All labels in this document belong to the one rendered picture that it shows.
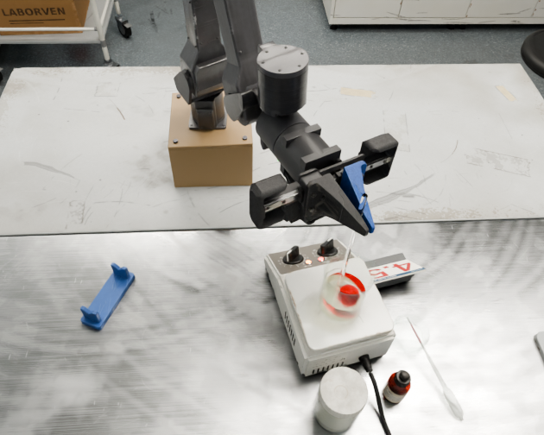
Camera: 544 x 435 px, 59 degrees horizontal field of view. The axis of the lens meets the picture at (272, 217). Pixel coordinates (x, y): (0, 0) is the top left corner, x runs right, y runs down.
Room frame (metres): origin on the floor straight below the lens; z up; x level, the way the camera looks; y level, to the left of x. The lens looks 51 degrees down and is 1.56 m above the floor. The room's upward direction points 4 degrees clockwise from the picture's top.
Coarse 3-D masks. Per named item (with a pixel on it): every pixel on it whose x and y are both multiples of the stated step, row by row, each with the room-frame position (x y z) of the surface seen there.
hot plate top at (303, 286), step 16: (304, 272) 0.37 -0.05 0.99; (320, 272) 0.37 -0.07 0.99; (288, 288) 0.34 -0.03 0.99; (304, 288) 0.34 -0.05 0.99; (304, 304) 0.32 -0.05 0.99; (368, 304) 0.33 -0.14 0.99; (384, 304) 0.33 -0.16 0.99; (304, 320) 0.30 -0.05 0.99; (320, 320) 0.30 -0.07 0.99; (368, 320) 0.30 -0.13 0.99; (384, 320) 0.30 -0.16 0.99; (304, 336) 0.28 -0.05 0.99; (320, 336) 0.28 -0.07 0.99; (336, 336) 0.28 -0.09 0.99; (352, 336) 0.28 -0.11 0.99; (368, 336) 0.28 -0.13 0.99
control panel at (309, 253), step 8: (336, 240) 0.47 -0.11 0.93; (304, 248) 0.45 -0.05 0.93; (312, 248) 0.45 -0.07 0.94; (344, 248) 0.45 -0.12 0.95; (272, 256) 0.43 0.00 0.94; (280, 256) 0.43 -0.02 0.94; (304, 256) 0.43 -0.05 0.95; (312, 256) 0.42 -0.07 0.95; (320, 256) 0.42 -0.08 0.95; (280, 264) 0.41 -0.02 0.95; (288, 264) 0.40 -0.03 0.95; (296, 264) 0.40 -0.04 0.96; (304, 264) 0.40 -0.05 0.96; (312, 264) 0.40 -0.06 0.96; (320, 264) 0.40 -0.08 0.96; (280, 272) 0.38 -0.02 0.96; (288, 272) 0.38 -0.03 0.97
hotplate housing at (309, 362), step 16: (272, 272) 0.39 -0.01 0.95; (288, 304) 0.33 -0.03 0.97; (288, 320) 0.31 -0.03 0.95; (288, 336) 0.31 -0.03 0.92; (384, 336) 0.29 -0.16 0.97; (304, 352) 0.26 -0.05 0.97; (320, 352) 0.26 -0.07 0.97; (336, 352) 0.26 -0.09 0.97; (352, 352) 0.27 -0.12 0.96; (368, 352) 0.28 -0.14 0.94; (384, 352) 0.29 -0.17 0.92; (304, 368) 0.25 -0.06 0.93; (320, 368) 0.26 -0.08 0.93; (368, 368) 0.26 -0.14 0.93
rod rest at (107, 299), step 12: (120, 276) 0.39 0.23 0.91; (132, 276) 0.39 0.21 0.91; (108, 288) 0.37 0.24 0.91; (120, 288) 0.37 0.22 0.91; (96, 300) 0.35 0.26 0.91; (108, 300) 0.35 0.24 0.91; (84, 312) 0.32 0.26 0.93; (96, 312) 0.32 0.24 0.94; (108, 312) 0.33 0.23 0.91; (84, 324) 0.31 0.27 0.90; (96, 324) 0.31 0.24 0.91
